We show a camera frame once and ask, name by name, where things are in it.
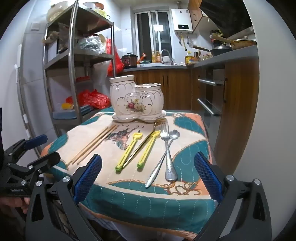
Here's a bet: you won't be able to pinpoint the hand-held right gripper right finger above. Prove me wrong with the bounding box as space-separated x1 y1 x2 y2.
193 152 272 241

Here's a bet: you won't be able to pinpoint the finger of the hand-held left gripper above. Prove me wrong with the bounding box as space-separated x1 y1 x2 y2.
3 134 48 163
7 152 61 178

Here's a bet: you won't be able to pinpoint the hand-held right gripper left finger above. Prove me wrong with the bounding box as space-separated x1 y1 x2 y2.
25 154 103 241

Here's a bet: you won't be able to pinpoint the wooden chopstick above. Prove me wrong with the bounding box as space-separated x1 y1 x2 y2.
69 125 115 164
76 126 118 165
65 126 109 166
73 125 117 164

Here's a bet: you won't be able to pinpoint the yellow plastic tongs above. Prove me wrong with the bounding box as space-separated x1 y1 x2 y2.
115 131 142 172
136 130 162 169

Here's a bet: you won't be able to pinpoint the floral ceramic utensil holder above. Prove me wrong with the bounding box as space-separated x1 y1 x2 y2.
109 75 167 123

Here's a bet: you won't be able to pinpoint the person's left hand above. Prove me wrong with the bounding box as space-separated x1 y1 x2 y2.
0 197 31 217

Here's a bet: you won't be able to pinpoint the printed quilted table cloth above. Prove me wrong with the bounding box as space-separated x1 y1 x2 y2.
40 110 219 234

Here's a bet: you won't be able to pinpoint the silver fork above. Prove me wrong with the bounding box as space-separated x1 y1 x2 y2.
159 122 178 182

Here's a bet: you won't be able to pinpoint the silver flower-shaped spoon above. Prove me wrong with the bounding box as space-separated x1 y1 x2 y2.
145 130 181 189

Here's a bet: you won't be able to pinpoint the gold slender metal utensil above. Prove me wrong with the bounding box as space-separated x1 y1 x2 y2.
121 118 167 168

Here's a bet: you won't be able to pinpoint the white refrigerator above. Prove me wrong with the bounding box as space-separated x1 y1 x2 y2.
5 30 60 160

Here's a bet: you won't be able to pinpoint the crumpled red plastic bag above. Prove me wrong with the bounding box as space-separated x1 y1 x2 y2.
66 89 111 109

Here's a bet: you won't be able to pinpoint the built-in oven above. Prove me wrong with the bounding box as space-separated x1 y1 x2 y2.
196 67 226 130

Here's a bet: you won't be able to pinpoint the wooden lower cabinets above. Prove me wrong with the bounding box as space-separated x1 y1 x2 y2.
124 58 260 176

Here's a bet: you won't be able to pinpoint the wooden cabinets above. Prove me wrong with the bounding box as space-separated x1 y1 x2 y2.
124 58 260 176
187 0 210 34

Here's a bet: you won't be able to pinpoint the metal shelf rack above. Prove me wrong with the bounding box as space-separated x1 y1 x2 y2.
43 0 116 137

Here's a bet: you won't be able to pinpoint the clear plastic bag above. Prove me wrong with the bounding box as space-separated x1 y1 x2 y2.
76 35 107 55

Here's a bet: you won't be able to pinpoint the hanging red plastic bag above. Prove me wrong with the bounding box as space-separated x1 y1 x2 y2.
106 38 125 76

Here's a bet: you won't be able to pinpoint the row of seasoning bottles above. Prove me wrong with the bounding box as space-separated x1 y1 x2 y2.
194 51 212 62

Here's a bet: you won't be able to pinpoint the grey kitchen countertop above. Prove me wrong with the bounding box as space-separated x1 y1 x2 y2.
124 45 258 70

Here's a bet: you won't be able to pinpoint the dark red pressure cooker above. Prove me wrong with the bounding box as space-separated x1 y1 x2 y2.
121 53 139 69

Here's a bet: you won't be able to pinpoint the black wok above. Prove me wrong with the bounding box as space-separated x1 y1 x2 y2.
193 44 233 57

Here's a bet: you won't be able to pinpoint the metal sink faucet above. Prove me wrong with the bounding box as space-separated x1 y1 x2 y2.
161 49 173 65

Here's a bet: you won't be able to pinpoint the white lidded pot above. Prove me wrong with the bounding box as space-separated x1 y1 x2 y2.
46 1 70 22

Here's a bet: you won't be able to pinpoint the golden frying pan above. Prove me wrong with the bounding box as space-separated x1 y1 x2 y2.
211 35 257 50

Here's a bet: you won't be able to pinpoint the kitchen window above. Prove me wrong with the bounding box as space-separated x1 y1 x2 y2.
134 10 173 63

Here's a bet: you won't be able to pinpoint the white water heater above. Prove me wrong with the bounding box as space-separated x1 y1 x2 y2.
171 8 193 34

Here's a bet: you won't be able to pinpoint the wooden upper cabinets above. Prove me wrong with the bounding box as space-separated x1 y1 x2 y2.
187 0 210 34

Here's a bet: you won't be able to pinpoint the black range hood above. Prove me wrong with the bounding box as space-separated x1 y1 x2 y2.
199 0 253 39

